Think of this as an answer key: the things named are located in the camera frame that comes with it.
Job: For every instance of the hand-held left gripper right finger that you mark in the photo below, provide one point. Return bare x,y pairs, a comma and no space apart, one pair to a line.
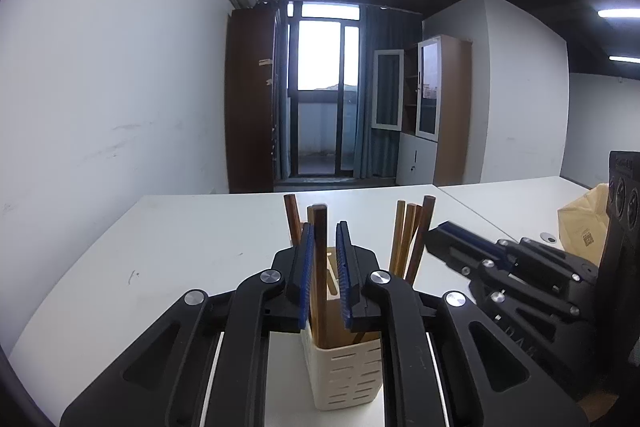
344,277

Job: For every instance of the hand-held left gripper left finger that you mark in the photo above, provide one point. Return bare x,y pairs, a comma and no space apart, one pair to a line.
307,277

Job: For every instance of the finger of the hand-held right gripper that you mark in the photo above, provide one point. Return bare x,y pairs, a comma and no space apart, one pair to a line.
470,234
450,254

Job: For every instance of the cream slotted utensil holder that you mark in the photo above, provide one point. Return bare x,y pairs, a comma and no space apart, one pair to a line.
345,372

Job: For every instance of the brown paper bag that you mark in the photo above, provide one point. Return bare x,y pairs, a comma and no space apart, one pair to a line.
582,227

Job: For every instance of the wooden cabinet with glass door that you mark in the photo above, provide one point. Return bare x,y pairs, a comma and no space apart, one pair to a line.
452,107

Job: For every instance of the white-framed glass cabinet door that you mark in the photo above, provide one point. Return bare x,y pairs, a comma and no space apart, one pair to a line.
387,89

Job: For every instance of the dark brown wardrobe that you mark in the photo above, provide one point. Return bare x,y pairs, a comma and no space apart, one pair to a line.
250,107

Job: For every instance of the dark curtain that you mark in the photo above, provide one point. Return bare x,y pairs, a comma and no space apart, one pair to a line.
385,32

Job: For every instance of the glass balcony door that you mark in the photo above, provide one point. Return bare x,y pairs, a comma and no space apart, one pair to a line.
322,57

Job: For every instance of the ceiling light strip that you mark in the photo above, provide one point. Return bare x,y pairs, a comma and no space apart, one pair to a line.
620,13
625,58

